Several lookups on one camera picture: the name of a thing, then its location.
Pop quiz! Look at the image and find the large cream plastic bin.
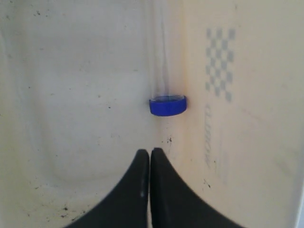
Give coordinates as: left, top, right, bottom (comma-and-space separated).
0, 0, 304, 228

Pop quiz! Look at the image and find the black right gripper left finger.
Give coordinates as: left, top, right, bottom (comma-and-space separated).
67, 149, 149, 228

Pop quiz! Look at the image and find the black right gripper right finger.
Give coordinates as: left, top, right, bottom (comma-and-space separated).
150, 148, 241, 228

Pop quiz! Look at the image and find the blue cap tube reversed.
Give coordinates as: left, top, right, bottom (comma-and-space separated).
144, 0, 187, 117

